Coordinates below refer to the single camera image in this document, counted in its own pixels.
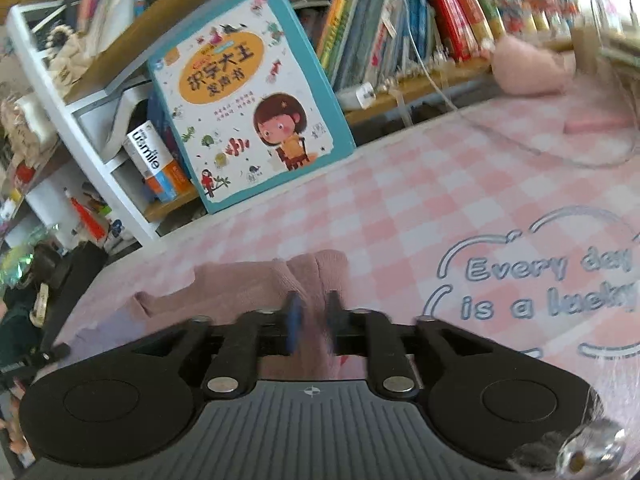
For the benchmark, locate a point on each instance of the black device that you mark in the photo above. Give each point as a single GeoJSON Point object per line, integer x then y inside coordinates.
{"type": "Point", "coordinates": [70, 280]}

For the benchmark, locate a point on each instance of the pink plush toy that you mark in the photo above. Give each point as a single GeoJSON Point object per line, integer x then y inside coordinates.
{"type": "Point", "coordinates": [530, 67]}

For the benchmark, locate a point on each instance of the teal children's picture book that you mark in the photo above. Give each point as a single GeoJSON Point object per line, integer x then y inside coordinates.
{"type": "Point", "coordinates": [245, 100]}

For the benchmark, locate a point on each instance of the row of colourful books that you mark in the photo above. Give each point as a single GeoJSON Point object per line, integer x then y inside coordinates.
{"type": "Point", "coordinates": [450, 15]}

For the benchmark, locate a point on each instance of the white and orange carton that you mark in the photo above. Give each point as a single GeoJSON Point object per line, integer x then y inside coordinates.
{"type": "Point", "coordinates": [152, 165]}

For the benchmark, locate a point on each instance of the pink checkered tablecloth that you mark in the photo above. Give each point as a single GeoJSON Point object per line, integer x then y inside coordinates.
{"type": "Point", "coordinates": [400, 210]}

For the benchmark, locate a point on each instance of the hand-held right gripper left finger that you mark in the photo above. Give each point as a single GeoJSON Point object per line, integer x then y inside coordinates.
{"type": "Point", "coordinates": [294, 325]}

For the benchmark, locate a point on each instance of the white charger plug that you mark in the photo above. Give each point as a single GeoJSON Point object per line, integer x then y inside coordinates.
{"type": "Point", "coordinates": [357, 95]}

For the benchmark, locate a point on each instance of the leaning blue books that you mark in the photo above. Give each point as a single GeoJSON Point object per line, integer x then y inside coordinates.
{"type": "Point", "coordinates": [161, 127]}

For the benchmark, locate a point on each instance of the white and wooden bookshelf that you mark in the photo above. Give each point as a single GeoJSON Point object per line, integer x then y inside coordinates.
{"type": "Point", "coordinates": [75, 125]}

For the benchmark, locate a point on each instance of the purple and pink sweater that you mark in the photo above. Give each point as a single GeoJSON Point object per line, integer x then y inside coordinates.
{"type": "Point", "coordinates": [225, 290]}

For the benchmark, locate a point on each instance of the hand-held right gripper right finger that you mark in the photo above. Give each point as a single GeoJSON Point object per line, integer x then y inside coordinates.
{"type": "Point", "coordinates": [332, 322]}

